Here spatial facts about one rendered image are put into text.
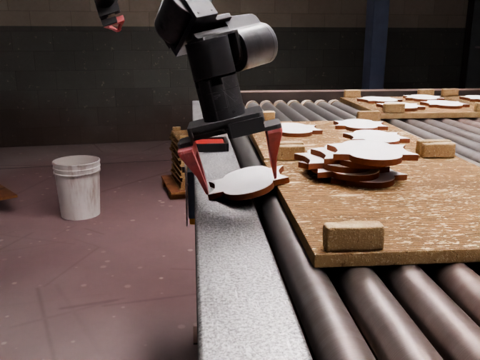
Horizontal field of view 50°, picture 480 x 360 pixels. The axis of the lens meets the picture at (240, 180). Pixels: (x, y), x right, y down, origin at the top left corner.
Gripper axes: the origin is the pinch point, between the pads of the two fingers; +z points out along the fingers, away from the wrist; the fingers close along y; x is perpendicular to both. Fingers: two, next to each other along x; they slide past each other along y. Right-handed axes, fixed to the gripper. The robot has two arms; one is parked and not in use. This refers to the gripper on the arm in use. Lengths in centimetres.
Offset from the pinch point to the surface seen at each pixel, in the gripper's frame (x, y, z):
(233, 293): 27.0, 2.1, 2.9
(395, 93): -123, -59, 14
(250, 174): -6.7, -1.5, 1.4
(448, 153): -17.7, -36.0, 8.8
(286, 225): 10.6, -4.6, 4.0
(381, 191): 2.1, -18.7, 5.6
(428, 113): -74, -53, 14
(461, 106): -83, -66, 16
